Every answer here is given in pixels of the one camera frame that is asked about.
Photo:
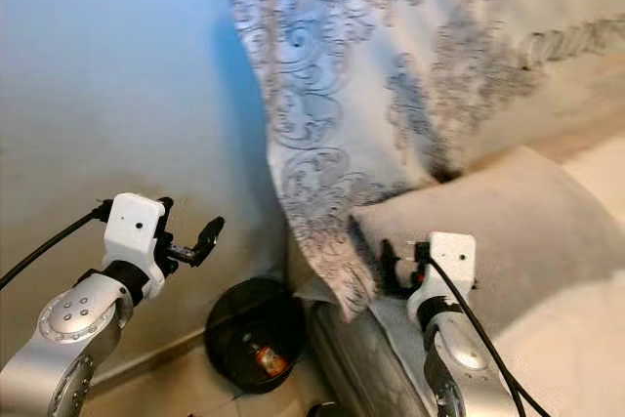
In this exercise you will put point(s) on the grey quilted mattress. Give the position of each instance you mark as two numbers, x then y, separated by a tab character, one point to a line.
361	368

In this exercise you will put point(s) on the red orange bottle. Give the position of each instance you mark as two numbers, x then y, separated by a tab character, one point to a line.
266	356

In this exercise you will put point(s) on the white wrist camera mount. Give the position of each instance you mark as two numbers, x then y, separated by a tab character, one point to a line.
135	231
449	256

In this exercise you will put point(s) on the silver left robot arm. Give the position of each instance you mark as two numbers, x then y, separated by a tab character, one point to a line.
73	324

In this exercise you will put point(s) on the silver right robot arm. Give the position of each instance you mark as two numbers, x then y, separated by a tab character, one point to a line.
464	358

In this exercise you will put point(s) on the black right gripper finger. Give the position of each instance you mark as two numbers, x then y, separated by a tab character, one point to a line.
389	269

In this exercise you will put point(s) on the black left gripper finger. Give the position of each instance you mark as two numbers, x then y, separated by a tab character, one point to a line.
210	237

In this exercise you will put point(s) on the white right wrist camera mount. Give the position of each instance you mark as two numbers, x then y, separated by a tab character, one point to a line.
449	256

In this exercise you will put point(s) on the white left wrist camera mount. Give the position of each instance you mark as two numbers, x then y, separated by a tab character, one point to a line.
135	231

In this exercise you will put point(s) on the round black waste bin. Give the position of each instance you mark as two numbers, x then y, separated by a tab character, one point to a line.
239	312

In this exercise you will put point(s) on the white grey floral quilt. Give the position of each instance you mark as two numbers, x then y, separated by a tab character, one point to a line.
352	65

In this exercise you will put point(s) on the plain grey pillow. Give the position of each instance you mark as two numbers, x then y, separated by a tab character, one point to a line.
508	222

